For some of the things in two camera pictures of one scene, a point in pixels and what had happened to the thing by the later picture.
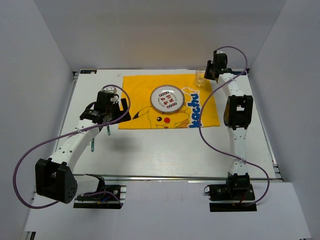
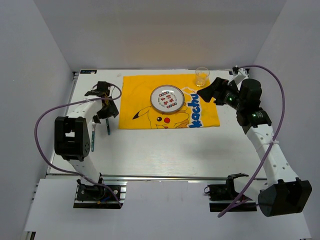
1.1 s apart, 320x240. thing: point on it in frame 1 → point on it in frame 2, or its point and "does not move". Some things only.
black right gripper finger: [208, 73] → [211, 92]
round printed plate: [167, 98] does not move
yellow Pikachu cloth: [171, 101] does not move
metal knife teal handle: [108, 130] does not move
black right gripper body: [214, 67] → [229, 96]
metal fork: [92, 142] does not move
